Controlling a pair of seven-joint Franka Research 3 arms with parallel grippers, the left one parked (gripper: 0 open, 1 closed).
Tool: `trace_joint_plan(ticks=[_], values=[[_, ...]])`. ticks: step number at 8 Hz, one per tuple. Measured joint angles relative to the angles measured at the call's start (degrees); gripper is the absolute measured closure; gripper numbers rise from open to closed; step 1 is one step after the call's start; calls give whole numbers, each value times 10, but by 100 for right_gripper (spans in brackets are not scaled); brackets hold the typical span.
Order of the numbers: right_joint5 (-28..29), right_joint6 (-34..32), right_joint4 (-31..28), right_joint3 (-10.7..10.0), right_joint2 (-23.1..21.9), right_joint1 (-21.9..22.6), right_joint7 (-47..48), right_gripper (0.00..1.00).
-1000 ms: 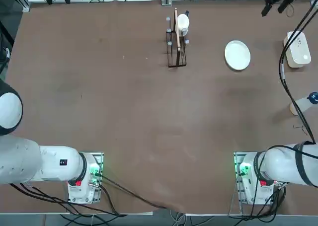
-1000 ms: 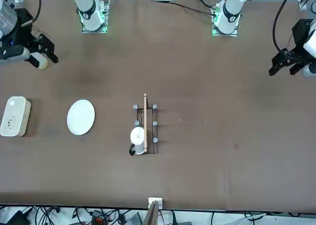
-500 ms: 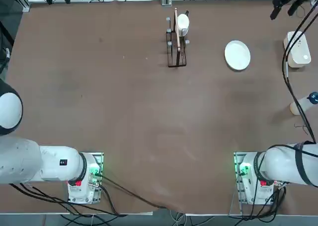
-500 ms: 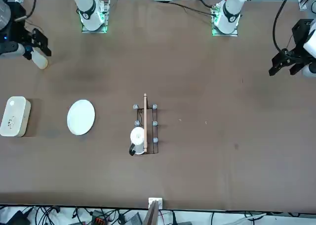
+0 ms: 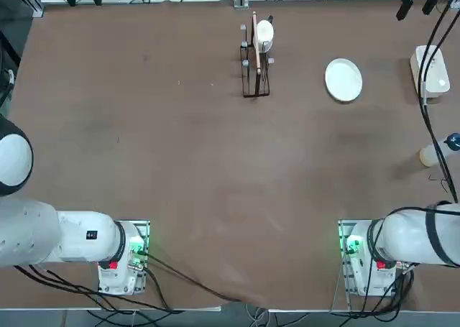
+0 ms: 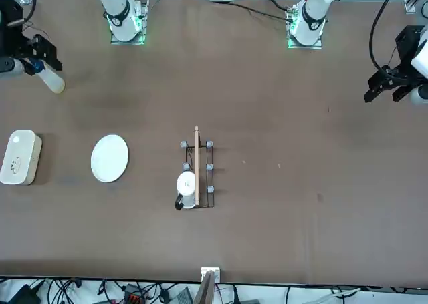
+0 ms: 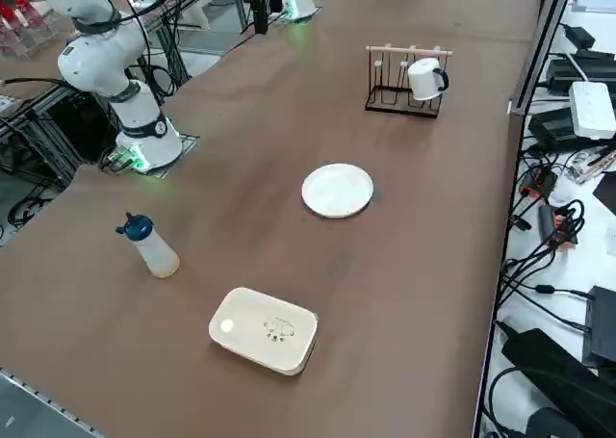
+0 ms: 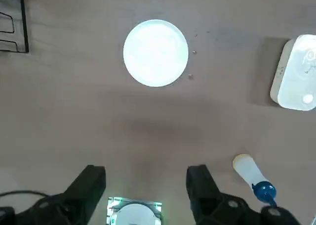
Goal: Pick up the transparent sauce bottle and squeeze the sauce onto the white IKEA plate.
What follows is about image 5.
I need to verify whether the white round plate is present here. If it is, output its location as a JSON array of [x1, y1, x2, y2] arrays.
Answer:
[[324, 57, 363, 102]]

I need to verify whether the transparent sauce bottle blue cap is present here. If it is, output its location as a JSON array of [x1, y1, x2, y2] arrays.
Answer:
[[419, 132, 460, 168]]

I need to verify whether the white mug black handle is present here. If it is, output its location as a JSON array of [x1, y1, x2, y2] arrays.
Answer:
[[253, 14, 275, 53]]

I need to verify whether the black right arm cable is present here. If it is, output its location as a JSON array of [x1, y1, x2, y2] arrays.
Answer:
[[418, 0, 460, 203]]

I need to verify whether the wooden rod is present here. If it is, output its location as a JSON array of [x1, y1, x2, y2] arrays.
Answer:
[[252, 11, 262, 73]]

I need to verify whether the black wire cup rack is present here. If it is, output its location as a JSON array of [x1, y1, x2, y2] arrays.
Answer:
[[238, 14, 276, 98]]

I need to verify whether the dark left base cable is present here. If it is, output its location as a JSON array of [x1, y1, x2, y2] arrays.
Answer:
[[145, 253, 252, 303]]

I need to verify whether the cream lidded storage box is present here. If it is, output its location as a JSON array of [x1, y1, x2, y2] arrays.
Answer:
[[409, 45, 451, 98]]

